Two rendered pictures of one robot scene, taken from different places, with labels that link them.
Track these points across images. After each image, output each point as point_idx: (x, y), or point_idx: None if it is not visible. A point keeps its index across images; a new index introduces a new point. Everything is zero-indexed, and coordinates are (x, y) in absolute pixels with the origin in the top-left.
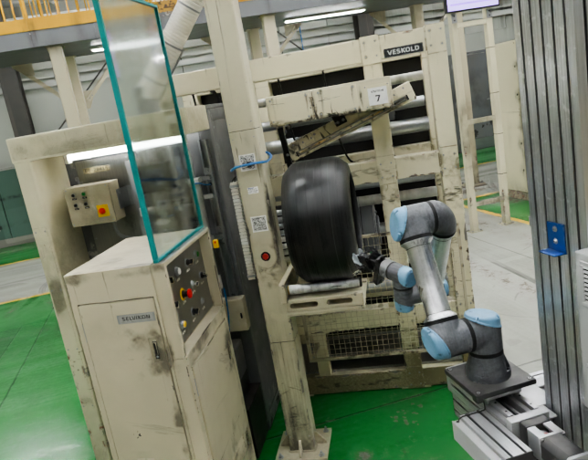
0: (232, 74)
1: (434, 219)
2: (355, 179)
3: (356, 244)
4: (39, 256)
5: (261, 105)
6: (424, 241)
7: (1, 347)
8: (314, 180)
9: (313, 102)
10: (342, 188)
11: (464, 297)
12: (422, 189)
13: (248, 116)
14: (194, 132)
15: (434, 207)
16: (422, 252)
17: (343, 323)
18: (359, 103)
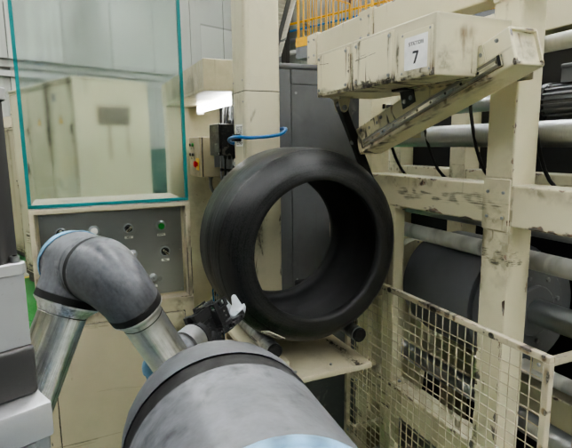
0: (236, 15)
1: (61, 273)
2: (454, 206)
3: (256, 289)
4: None
5: None
6: (39, 304)
7: None
8: (239, 172)
9: (352, 63)
10: (249, 195)
11: None
12: None
13: (242, 73)
14: (218, 91)
15: (73, 251)
16: (33, 322)
17: (409, 414)
18: (394, 66)
